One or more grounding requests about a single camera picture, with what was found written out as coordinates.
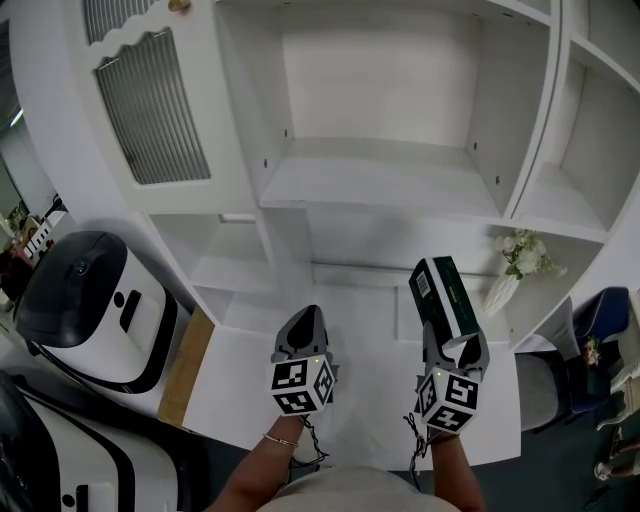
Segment blue chair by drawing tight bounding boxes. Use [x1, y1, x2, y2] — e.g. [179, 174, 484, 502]
[569, 286, 632, 417]

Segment dark green box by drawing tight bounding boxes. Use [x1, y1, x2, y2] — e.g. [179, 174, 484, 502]
[584, 359, 614, 399]
[408, 255, 484, 351]

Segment grey chair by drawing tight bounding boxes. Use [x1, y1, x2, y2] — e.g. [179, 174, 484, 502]
[514, 297, 577, 432]

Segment white and black robot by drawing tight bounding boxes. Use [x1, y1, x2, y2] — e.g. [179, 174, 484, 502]
[0, 369, 187, 512]
[13, 230, 179, 397]

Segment white desk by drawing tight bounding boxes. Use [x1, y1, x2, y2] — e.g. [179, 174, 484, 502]
[182, 277, 524, 472]

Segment person's grey shirt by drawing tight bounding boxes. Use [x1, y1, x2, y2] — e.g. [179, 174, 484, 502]
[254, 464, 452, 512]

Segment white vanity table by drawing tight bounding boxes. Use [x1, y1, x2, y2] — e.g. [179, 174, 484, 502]
[597, 319, 640, 432]

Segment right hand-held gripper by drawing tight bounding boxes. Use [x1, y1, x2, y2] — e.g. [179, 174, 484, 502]
[415, 319, 491, 432]

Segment white holed box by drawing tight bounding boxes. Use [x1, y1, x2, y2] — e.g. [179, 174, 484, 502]
[24, 209, 69, 257]

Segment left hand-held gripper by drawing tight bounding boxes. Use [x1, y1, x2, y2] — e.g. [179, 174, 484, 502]
[269, 305, 342, 417]

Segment person's left forearm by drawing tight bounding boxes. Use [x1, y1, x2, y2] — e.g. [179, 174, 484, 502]
[202, 412, 314, 512]

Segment white ribbed glass cabinet door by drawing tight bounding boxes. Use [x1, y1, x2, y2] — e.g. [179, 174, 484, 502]
[67, 0, 256, 214]

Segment black cable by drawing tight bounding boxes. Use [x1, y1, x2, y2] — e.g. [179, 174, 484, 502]
[402, 412, 432, 492]
[298, 414, 332, 472]

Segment person's right forearm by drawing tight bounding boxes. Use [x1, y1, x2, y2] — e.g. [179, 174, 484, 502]
[428, 430, 487, 512]

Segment brown cardboard box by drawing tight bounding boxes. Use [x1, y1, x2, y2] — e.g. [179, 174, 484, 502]
[156, 305, 217, 432]

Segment white shelf cabinet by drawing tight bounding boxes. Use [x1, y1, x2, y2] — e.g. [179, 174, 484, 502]
[9, 0, 640, 347]

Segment white ribbed vase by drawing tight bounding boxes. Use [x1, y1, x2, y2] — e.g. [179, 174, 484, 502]
[482, 272, 524, 317]

